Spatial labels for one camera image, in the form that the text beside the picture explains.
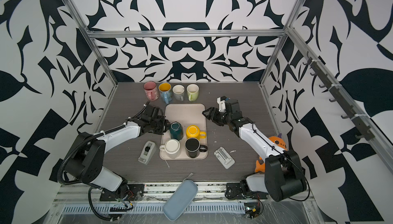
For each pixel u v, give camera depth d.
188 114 1.03
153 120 0.75
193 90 1.07
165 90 1.03
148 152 0.83
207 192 0.76
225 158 0.83
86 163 0.44
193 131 0.85
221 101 0.79
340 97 0.55
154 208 0.71
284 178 0.42
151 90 1.02
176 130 0.85
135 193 0.74
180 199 0.70
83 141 0.46
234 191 0.74
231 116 0.66
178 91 1.03
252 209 0.71
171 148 0.81
